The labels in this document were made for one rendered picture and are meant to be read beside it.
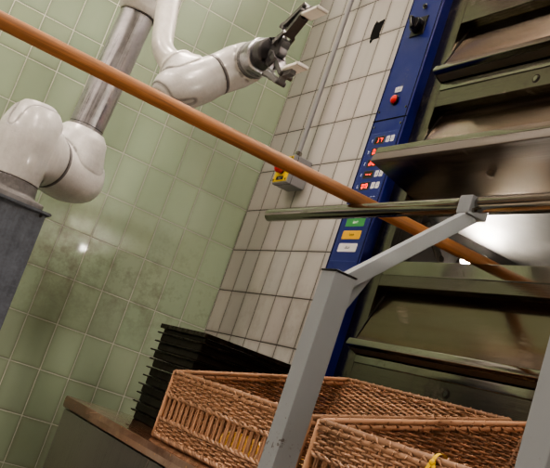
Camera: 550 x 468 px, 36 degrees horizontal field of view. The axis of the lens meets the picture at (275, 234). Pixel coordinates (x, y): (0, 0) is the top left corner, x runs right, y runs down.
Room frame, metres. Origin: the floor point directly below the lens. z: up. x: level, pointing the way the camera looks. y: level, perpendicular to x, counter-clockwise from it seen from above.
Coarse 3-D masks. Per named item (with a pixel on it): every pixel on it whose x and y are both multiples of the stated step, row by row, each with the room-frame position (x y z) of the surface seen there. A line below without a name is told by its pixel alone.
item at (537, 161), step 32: (384, 160) 2.08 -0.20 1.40; (416, 160) 1.99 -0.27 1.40; (448, 160) 1.90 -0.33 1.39; (480, 160) 1.83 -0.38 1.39; (512, 160) 1.75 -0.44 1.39; (544, 160) 1.69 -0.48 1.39; (416, 192) 2.16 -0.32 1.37; (448, 192) 2.06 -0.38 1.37; (480, 192) 1.97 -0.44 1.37; (512, 192) 1.89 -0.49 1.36
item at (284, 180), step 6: (288, 156) 2.69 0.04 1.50; (294, 156) 2.66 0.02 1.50; (306, 162) 2.68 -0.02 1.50; (276, 174) 2.73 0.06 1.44; (282, 174) 2.69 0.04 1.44; (288, 174) 2.66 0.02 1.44; (276, 180) 2.71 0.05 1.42; (282, 180) 2.68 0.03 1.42; (288, 180) 2.66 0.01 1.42; (294, 180) 2.67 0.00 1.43; (300, 180) 2.68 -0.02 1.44; (282, 186) 2.72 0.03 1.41; (288, 186) 2.70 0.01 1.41; (294, 186) 2.68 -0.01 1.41; (300, 186) 2.68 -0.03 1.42
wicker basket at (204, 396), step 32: (192, 384) 1.84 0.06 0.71; (224, 384) 1.74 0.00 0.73; (256, 384) 2.02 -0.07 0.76; (352, 384) 2.12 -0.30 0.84; (160, 416) 1.91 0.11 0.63; (192, 416) 1.96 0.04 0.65; (224, 416) 1.68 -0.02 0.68; (256, 416) 1.59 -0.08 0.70; (320, 416) 1.46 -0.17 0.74; (352, 416) 1.49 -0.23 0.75; (384, 416) 1.53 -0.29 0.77; (416, 416) 1.57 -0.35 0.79; (448, 416) 1.81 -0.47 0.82; (480, 416) 1.74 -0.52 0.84; (192, 448) 1.76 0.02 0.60; (224, 448) 1.65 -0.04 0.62
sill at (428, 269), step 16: (384, 272) 2.20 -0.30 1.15; (400, 272) 2.13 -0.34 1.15; (416, 272) 2.08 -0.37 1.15; (432, 272) 2.03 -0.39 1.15; (448, 272) 1.98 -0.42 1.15; (464, 272) 1.93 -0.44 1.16; (480, 272) 1.88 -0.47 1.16; (496, 272) 1.84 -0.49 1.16; (512, 272) 1.80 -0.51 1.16; (528, 272) 1.76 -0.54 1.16; (544, 272) 1.72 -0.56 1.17
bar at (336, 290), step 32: (544, 192) 1.27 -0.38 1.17; (448, 224) 1.38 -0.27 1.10; (384, 256) 1.33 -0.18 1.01; (320, 288) 1.31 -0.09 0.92; (352, 288) 1.30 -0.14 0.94; (320, 320) 1.29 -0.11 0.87; (320, 352) 1.29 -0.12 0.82; (288, 384) 1.31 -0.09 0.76; (320, 384) 1.30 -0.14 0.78; (544, 384) 0.89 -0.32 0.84; (288, 416) 1.29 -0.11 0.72; (544, 416) 0.88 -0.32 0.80; (288, 448) 1.29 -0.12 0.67; (544, 448) 0.87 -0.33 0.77
